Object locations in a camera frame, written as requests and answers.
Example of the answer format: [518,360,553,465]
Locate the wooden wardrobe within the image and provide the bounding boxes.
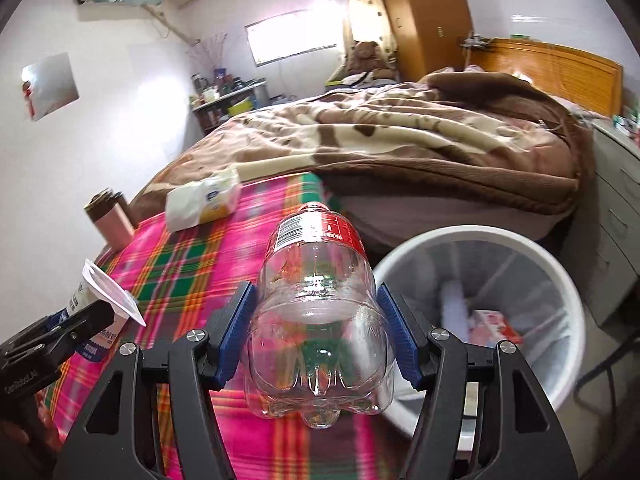
[369,0,475,83]

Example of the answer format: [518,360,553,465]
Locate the white wall pipe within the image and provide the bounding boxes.
[142,2,201,46]

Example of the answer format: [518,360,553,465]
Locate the dried branch decoration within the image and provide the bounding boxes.
[186,32,231,73]

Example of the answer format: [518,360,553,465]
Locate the small green white boxes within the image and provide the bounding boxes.
[612,110,640,146]

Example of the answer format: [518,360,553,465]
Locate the pink green plaid cloth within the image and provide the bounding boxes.
[37,172,416,480]

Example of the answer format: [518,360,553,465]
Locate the white wall sheet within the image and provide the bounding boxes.
[21,52,81,121]

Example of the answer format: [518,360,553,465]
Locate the brown beige patterned blanket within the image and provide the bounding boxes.
[132,67,596,223]

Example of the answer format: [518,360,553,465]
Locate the small white shelf table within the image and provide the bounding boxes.
[190,80,268,133]

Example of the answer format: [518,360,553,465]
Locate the white trash bin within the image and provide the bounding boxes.
[372,226,586,453]

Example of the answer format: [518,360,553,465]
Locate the grey nightstand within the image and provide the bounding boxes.
[565,117,640,326]

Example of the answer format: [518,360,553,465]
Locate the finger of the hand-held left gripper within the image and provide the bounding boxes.
[45,300,117,357]

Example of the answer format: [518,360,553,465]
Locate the brown teddy bear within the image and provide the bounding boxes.
[345,40,393,81]

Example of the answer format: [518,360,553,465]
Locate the pink mug with brown lid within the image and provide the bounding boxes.
[83,187,136,252]

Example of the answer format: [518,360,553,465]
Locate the grey bed mattress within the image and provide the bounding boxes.
[340,180,576,256]

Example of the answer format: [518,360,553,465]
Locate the group of bottles and jars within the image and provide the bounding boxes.
[190,67,261,106]

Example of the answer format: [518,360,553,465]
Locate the white tissue pack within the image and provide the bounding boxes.
[165,167,242,233]

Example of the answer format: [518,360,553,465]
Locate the blue white pouch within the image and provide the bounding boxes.
[65,258,147,363]

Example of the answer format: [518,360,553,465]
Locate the clear plastic bottle red label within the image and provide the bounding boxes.
[241,201,401,430]

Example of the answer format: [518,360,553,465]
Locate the brown and pink carton box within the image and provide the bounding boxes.
[467,309,526,348]

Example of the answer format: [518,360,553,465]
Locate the wooden headboard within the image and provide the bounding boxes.
[472,37,625,118]

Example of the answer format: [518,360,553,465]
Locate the bright window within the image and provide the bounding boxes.
[244,9,340,67]

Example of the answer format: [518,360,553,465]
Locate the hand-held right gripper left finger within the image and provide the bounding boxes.
[52,280,258,480]

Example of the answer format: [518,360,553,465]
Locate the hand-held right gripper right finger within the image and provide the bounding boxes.
[376,282,581,480]

